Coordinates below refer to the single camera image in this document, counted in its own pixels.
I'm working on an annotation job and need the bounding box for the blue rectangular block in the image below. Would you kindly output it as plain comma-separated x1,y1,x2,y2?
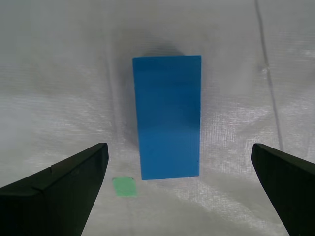
132,55,202,180

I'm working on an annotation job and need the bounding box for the small green tape patch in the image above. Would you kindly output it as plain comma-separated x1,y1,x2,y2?
112,176,138,197

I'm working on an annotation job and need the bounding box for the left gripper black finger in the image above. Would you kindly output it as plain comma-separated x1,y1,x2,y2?
0,143,109,236
251,143,315,236

